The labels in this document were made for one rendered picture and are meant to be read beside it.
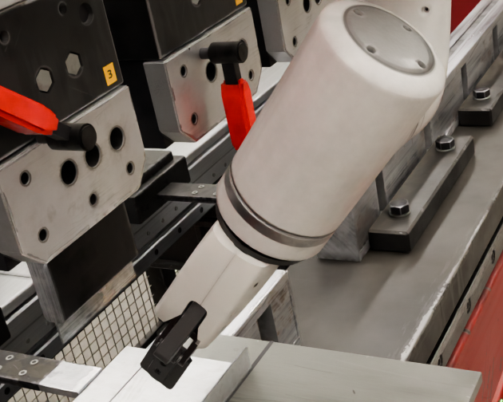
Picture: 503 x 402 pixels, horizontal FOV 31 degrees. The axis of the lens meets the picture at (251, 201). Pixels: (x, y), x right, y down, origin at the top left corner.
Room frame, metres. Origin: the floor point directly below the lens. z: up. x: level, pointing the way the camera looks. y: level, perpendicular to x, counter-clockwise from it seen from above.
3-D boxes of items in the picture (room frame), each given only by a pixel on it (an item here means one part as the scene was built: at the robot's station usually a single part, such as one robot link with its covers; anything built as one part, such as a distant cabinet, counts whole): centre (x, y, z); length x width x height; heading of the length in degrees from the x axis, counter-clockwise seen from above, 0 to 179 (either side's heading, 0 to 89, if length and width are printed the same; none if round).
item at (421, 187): (1.12, -0.24, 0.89); 0.30 x 0.05 x 0.03; 147
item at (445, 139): (1.21, -0.29, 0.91); 0.03 x 0.03 x 0.02
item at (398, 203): (1.04, -0.18, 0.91); 0.03 x 0.03 x 0.02
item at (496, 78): (1.46, -0.45, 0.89); 0.30 x 0.05 x 0.03; 147
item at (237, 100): (0.74, 0.00, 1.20); 0.04 x 0.02 x 0.10; 57
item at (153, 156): (1.03, 0.09, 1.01); 0.26 x 0.12 x 0.05; 57
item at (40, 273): (0.64, 0.14, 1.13); 0.10 x 0.02 x 0.10; 147
